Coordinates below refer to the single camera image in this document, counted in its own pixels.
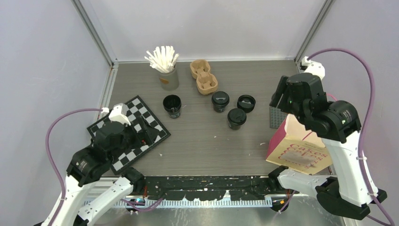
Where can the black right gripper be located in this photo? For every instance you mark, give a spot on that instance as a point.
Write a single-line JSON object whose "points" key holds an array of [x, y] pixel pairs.
{"points": [[280, 88]]}

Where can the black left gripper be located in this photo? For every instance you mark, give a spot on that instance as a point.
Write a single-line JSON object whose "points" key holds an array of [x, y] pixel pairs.
{"points": [[148, 135]]}

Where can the black coffee lid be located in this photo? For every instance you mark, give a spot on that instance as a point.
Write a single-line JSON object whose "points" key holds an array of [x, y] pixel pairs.
{"points": [[220, 98], [237, 116]]}

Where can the paper bag with pink handles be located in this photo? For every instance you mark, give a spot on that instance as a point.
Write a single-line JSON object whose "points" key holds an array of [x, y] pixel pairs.
{"points": [[299, 149]]}

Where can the brown cardboard cup carrier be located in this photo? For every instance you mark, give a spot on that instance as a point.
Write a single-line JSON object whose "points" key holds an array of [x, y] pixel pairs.
{"points": [[206, 82]]}

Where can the single black coffee cup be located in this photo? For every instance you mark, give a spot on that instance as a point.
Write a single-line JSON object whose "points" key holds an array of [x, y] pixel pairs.
{"points": [[219, 108]]}

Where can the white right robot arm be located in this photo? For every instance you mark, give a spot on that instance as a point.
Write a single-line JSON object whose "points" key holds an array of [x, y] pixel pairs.
{"points": [[338, 125]]}

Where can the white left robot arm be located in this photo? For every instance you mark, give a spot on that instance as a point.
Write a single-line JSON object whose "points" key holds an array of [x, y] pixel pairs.
{"points": [[90, 163]]}

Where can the grey lego baseplate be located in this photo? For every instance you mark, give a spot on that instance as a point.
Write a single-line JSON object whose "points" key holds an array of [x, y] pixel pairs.
{"points": [[276, 117]]}

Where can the black white chessboard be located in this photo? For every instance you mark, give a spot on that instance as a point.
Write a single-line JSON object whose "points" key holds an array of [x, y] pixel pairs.
{"points": [[122, 160]]}

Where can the stack of black cups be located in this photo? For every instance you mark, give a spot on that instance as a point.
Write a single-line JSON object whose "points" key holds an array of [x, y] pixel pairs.
{"points": [[172, 104]]}

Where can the grey straw holder cup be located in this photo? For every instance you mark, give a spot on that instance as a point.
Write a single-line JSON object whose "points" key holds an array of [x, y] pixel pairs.
{"points": [[169, 81]]}

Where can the white paper straws bundle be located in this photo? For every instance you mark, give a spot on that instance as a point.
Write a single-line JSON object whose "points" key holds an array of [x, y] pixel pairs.
{"points": [[163, 59]]}

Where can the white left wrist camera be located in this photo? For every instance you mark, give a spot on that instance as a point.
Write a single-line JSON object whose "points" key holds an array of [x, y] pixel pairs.
{"points": [[117, 113]]}

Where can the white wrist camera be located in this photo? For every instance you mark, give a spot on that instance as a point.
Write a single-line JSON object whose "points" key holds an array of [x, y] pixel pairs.
{"points": [[117, 113], [313, 67]]}

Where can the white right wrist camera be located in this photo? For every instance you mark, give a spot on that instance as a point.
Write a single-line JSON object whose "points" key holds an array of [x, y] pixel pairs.
{"points": [[313, 67]]}

